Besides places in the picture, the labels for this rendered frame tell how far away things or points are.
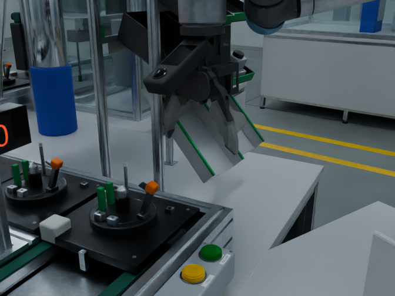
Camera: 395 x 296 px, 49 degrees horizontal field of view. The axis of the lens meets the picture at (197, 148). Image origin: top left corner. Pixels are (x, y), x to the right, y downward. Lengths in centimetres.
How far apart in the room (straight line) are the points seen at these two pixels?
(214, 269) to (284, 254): 28
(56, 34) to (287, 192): 103
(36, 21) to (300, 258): 124
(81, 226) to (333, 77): 417
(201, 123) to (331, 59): 378
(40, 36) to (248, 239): 110
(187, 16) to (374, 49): 411
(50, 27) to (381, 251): 139
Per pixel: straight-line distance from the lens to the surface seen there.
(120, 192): 91
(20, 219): 100
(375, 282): 75
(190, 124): 112
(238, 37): 1063
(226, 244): 102
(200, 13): 68
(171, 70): 64
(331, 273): 101
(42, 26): 175
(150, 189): 86
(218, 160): 111
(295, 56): 500
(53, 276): 91
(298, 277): 98
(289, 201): 127
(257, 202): 124
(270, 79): 517
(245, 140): 126
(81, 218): 97
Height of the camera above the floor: 144
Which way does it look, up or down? 21 degrees down
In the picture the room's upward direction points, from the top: straight up
